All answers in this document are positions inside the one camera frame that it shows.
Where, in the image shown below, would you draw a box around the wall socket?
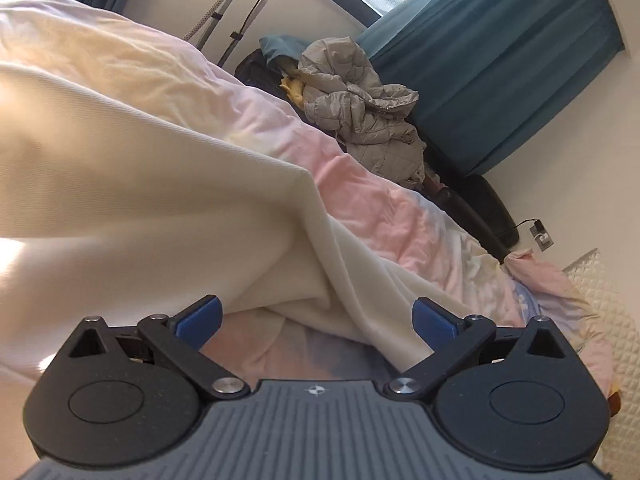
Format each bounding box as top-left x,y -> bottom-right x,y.
531,227 -> 556,252

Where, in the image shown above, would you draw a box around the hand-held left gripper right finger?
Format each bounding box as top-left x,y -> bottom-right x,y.
384,297 -> 590,402

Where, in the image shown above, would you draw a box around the pastel tie-dye bed sheet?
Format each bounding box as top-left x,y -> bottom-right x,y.
0,0 -> 617,397

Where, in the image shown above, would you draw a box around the white quilted mattress pad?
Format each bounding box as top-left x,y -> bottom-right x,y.
561,247 -> 640,477

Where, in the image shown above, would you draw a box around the pink pillow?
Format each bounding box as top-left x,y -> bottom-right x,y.
501,247 -> 614,392

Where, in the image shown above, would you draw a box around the garment steamer stand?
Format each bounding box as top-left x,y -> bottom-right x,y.
181,0 -> 297,67

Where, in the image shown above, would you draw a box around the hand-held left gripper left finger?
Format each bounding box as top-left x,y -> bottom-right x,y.
50,294 -> 252,402

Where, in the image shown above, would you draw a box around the cream white clothes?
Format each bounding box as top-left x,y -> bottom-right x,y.
0,45 -> 437,392

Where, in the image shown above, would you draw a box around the teal cloth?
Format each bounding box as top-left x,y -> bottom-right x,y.
258,34 -> 307,69

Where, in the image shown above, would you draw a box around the grey quilted jacket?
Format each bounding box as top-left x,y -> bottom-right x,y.
297,36 -> 427,189

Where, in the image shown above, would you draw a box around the yellow cloth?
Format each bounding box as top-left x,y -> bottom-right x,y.
279,74 -> 307,107

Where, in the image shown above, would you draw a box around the black sofa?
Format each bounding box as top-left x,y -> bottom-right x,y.
234,49 -> 519,249

